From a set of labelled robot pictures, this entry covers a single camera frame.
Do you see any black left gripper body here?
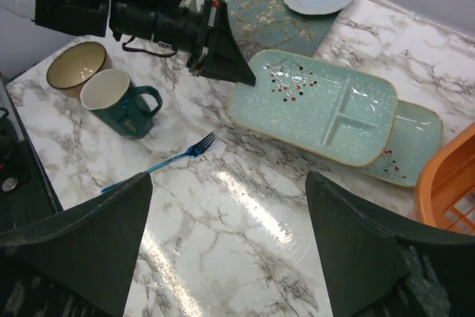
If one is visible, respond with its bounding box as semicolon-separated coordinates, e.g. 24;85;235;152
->
109;0;215;72

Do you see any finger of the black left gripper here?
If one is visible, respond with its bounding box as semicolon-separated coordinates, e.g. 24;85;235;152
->
187;31;256;86
202;0;238;57

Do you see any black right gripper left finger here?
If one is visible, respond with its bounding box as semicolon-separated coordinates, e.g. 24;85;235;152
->
1;173;152;316

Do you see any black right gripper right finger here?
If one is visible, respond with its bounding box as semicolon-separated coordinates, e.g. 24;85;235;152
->
305;171;474;316

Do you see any grey mug white inside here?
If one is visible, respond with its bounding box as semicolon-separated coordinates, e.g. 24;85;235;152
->
79;68;163;140

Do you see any dark rimmed beige bowl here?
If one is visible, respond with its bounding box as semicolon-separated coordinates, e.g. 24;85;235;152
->
46;42;112;98

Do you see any teal rectangular dish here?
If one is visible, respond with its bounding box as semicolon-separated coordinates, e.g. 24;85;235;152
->
227;50;398;167
359;100;444;187

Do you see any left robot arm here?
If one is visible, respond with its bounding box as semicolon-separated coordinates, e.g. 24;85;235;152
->
1;0;256;86

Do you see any orange plastic bin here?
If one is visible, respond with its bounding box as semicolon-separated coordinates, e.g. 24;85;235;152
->
415;124;474;235

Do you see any floral teal serving tray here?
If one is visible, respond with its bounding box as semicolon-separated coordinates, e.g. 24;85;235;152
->
170;0;346;59

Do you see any blue metal fork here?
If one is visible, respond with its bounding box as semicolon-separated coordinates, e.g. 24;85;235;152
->
100;131;217;195

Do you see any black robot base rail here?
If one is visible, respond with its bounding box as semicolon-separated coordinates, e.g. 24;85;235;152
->
0;80;62;232

